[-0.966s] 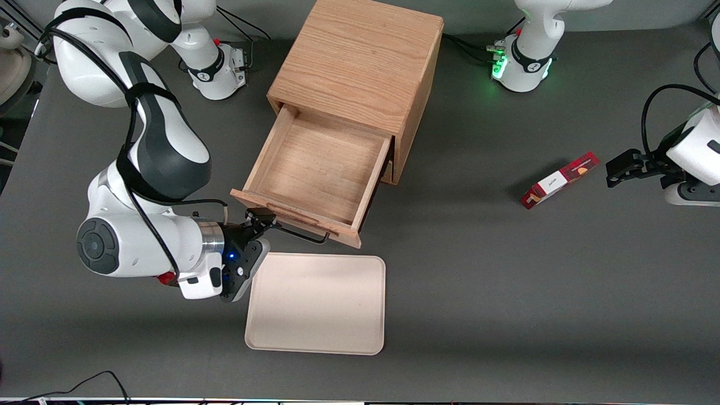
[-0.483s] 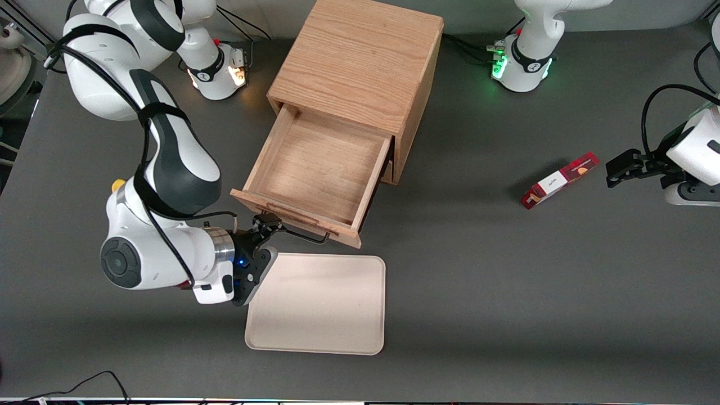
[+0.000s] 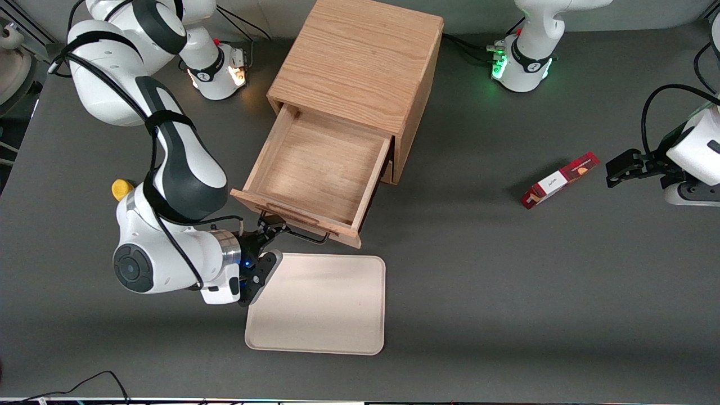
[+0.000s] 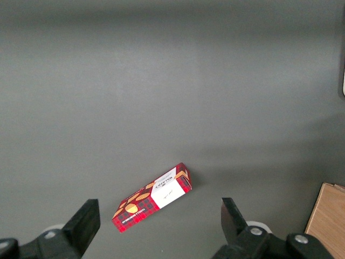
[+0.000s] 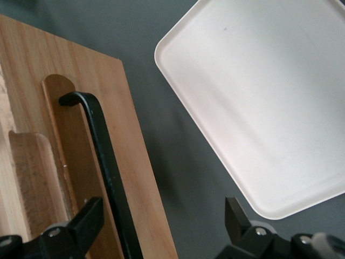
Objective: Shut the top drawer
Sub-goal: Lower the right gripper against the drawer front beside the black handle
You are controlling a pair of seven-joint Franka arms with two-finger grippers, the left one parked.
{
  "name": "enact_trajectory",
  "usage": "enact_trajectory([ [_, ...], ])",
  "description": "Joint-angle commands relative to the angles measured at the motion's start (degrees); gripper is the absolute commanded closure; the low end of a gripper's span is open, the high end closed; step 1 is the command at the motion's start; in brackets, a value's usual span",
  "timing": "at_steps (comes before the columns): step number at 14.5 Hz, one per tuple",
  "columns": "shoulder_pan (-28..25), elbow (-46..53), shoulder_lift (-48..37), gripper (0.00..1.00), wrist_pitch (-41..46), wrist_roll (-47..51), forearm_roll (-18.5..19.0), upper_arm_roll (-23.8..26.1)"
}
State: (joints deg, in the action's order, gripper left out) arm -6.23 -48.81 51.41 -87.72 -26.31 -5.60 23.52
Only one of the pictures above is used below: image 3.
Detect grey metal frame bar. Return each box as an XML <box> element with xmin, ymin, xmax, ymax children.
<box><xmin>0</xmin><ymin>0</ymin><xmax>60</xmax><ymax>46</ymax></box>

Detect large black hex key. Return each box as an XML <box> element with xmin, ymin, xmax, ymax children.
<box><xmin>260</xmin><ymin>211</ymin><xmax>331</xmax><ymax>246</ymax></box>

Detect beige plastic tray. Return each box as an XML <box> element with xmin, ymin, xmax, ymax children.
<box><xmin>245</xmin><ymin>253</ymin><xmax>386</xmax><ymax>356</ymax></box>

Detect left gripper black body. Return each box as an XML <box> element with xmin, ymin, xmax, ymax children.
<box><xmin>647</xmin><ymin>155</ymin><xmax>677</xmax><ymax>176</ymax></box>

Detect beige rounded object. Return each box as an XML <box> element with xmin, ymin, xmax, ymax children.
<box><xmin>0</xmin><ymin>22</ymin><xmax>33</xmax><ymax>105</ymax></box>

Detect black cable behind right base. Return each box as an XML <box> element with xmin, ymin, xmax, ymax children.
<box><xmin>215</xmin><ymin>4</ymin><xmax>272</xmax><ymax>71</ymax></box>

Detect black looped cable left arm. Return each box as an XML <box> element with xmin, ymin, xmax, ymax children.
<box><xmin>641</xmin><ymin>83</ymin><xmax>720</xmax><ymax>164</ymax></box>

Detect black cables at left base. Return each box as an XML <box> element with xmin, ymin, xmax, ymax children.
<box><xmin>442</xmin><ymin>33</ymin><xmax>504</xmax><ymax>64</ymax></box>

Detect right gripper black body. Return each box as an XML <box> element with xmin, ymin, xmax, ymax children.
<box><xmin>233</xmin><ymin>226</ymin><xmax>268</xmax><ymax>294</ymax></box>

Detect light wooden drawer cabinet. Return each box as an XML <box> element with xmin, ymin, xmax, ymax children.
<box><xmin>266</xmin><ymin>0</ymin><xmax>445</xmax><ymax>186</ymax></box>

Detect yellow round object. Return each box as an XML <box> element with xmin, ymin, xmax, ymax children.
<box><xmin>111</xmin><ymin>178</ymin><xmax>136</xmax><ymax>202</ymax></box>

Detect wooden drawer with box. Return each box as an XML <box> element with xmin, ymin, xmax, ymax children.
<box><xmin>229</xmin><ymin>103</ymin><xmax>394</xmax><ymax>249</ymax></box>

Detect red tartan cookie box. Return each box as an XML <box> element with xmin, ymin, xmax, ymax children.
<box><xmin>521</xmin><ymin>151</ymin><xmax>601</xmax><ymax>210</ymax></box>

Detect black cable along right arm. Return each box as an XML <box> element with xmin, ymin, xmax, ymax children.
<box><xmin>48</xmin><ymin>31</ymin><xmax>248</xmax><ymax>293</ymax></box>

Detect black cable at table edge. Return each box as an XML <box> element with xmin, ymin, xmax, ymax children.
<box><xmin>0</xmin><ymin>370</ymin><xmax>131</xmax><ymax>405</ymax></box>

